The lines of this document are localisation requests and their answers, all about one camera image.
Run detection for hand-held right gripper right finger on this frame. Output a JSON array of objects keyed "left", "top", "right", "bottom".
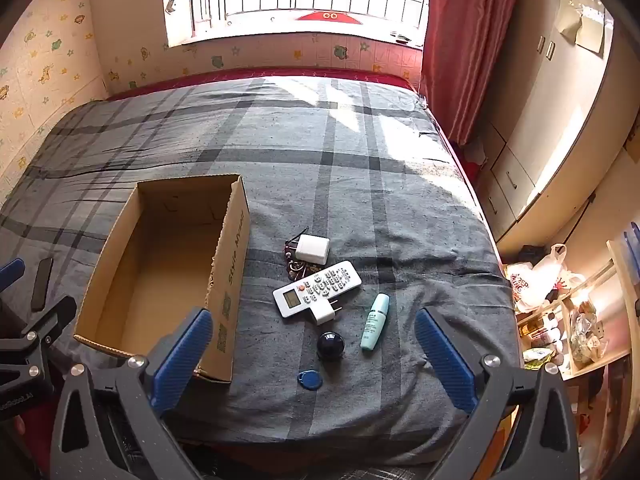
[{"left": 414, "top": 307, "right": 581, "bottom": 480}]

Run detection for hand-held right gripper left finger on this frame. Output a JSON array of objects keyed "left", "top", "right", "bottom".
[{"left": 50, "top": 307, "right": 213, "bottom": 480}]

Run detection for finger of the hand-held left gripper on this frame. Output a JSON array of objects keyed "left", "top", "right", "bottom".
[
  {"left": 20, "top": 296, "right": 78, "bottom": 347},
  {"left": 0, "top": 258, "right": 26, "bottom": 293}
]

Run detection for teal cosmetic bottle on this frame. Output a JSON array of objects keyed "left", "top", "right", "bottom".
[{"left": 360, "top": 293, "right": 391, "bottom": 351}]

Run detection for brown cardboard box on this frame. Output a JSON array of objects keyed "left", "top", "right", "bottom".
[{"left": 73, "top": 174, "right": 251, "bottom": 386}]

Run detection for black round-top jar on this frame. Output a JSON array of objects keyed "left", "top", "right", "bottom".
[{"left": 316, "top": 331, "right": 347, "bottom": 362}]

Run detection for small white plug adapter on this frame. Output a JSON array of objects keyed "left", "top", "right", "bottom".
[{"left": 311, "top": 297, "right": 346, "bottom": 326}]

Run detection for beaded keychain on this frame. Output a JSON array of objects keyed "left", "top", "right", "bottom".
[{"left": 283, "top": 230, "right": 321, "bottom": 281}]

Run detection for large white charger block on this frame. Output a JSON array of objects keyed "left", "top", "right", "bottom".
[{"left": 291, "top": 234, "right": 331, "bottom": 265}]

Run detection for black phone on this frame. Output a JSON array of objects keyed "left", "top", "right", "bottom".
[{"left": 31, "top": 258, "right": 54, "bottom": 312}]

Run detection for green snack packet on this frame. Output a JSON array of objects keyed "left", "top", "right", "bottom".
[{"left": 522, "top": 347, "right": 553, "bottom": 368}]

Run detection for white red-print plastic bag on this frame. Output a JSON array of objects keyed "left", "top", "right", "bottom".
[{"left": 510, "top": 243, "right": 586, "bottom": 313}]

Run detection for white remote control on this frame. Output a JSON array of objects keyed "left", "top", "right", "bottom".
[{"left": 272, "top": 260, "right": 362, "bottom": 319}]

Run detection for person's plaid trousers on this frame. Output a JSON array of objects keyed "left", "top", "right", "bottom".
[{"left": 340, "top": 462, "right": 451, "bottom": 480}]

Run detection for dark cloth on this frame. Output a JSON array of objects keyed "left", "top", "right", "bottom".
[{"left": 515, "top": 245, "right": 546, "bottom": 266}]

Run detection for clear plastic bag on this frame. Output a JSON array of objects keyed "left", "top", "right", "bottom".
[{"left": 567, "top": 300, "right": 608, "bottom": 363}]

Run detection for wooden shelf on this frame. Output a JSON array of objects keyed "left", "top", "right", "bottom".
[{"left": 515, "top": 240, "right": 640, "bottom": 376}]

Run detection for grey plaid bedsheet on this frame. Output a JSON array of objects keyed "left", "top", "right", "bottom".
[{"left": 0, "top": 76, "right": 521, "bottom": 466}]

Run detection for cream wardrobe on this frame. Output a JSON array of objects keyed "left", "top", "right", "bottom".
[{"left": 475, "top": 0, "right": 640, "bottom": 261}]

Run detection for red curtain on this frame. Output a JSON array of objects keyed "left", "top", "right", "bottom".
[{"left": 420, "top": 0, "right": 523, "bottom": 146}]

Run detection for red mattress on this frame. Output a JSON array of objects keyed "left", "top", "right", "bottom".
[{"left": 105, "top": 66, "right": 481, "bottom": 186}]

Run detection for red window decoration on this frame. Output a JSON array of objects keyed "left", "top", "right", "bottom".
[{"left": 295, "top": 9, "right": 366, "bottom": 26}]

